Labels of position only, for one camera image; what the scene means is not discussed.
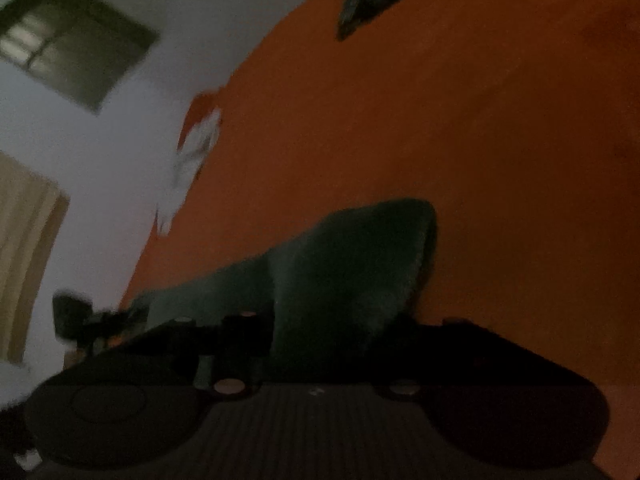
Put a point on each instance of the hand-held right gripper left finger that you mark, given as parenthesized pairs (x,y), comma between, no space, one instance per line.
(245,340)

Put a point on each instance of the wall window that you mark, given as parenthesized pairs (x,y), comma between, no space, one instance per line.
(75,40)

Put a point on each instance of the white cloth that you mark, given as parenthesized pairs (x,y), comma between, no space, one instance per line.
(195,160)

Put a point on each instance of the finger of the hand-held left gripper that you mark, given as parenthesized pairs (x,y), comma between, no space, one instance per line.
(70,312)

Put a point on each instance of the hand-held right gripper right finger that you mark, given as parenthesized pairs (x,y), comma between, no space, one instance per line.
(450,342)

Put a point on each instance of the orange blanket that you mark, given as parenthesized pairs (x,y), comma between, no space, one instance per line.
(450,160)

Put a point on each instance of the dark green jacket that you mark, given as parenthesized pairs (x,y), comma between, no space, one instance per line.
(350,270)

